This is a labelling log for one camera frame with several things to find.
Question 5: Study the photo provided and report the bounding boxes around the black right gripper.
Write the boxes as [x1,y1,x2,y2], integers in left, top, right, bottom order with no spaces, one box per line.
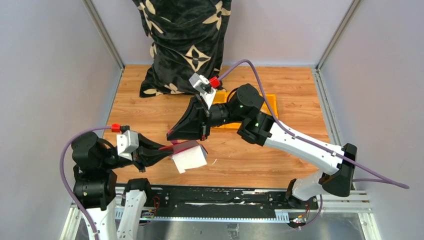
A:
[166,95,246,142]

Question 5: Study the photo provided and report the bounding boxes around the red leather card holder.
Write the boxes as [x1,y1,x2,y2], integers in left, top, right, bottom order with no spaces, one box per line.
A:
[159,140,208,174]

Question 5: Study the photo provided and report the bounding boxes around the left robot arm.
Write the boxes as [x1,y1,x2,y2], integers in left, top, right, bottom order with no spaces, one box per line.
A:
[71,129,173,240]

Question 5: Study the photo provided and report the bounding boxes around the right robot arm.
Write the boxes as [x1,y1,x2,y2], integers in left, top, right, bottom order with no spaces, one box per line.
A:
[167,83,357,209]

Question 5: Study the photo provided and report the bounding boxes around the yellow three-compartment bin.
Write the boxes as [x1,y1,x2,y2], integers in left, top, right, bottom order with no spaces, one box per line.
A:
[208,91,279,131]

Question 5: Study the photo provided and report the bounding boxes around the black floral blanket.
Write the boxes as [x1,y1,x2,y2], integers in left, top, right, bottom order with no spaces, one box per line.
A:
[134,0,232,98]

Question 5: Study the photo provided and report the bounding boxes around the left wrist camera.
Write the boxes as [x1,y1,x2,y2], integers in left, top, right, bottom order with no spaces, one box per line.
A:
[116,130,139,161]

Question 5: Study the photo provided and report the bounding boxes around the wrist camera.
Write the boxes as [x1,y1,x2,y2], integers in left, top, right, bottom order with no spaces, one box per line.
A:
[116,130,139,161]
[189,73,217,110]

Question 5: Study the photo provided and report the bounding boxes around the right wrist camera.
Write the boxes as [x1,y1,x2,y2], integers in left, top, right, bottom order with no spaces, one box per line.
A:
[189,73,217,110]

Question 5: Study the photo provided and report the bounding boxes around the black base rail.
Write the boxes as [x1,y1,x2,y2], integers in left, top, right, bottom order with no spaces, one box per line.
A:
[141,185,319,223]

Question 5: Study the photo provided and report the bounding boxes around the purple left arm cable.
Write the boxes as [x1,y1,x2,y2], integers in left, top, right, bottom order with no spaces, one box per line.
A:
[59,123,130,240]

